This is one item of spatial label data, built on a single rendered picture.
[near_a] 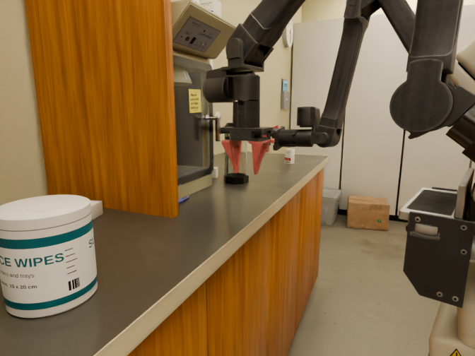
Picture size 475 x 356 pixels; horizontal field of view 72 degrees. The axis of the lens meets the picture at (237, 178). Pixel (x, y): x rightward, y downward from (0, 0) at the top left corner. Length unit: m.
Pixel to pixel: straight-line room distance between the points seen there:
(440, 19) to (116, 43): 0.74
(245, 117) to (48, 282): 0.44
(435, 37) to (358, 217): 3.21
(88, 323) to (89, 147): 0.64
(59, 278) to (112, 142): 0.54
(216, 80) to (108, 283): 0.45
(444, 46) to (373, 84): 3.37
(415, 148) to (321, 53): 1.44
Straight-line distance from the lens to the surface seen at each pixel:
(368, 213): 3.69
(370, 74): 3.93
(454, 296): 0.73
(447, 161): 3.99
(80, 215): 0.54
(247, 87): 0.68
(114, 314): 0.54
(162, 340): 0.66
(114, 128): 0.99
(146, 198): 0.96
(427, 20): 0.57
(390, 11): 1.05
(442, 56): 0.55
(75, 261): 0.55
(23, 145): 1.23
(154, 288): 0.59
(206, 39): 1.12
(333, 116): 1.03
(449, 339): 0.80
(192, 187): 1.17
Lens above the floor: 1.23
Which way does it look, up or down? 12 degrees down
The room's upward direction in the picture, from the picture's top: straight up
